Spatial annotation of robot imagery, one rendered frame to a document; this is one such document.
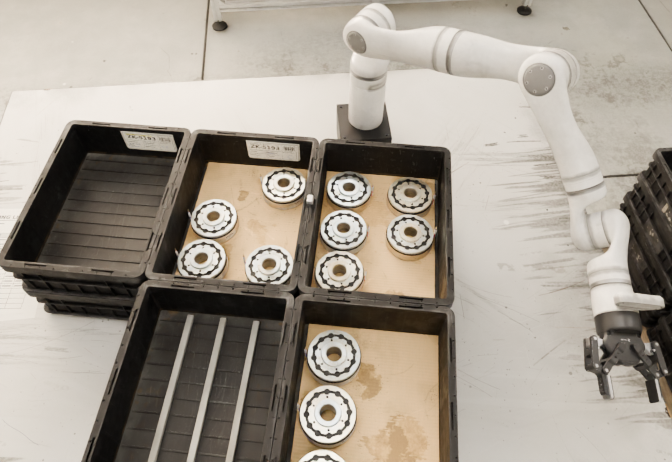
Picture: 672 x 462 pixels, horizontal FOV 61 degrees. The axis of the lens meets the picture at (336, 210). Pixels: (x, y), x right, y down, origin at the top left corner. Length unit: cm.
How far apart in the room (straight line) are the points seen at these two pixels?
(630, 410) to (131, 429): 99
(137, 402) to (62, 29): 260
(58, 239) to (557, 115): 108
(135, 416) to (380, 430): 45
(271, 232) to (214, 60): 185
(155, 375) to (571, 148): 89
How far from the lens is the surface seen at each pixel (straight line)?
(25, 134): 186
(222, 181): 138
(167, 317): 122
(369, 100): 143
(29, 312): 150
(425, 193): 132
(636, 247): 212
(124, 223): 138
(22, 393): 142
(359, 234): 124
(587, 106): 297
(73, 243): 139
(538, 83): 111
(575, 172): 114
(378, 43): 128
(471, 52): 119
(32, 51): 340
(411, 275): 123
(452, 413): 104
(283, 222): 129
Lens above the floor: 190
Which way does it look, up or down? 55 degrees down
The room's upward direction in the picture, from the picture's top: straight up
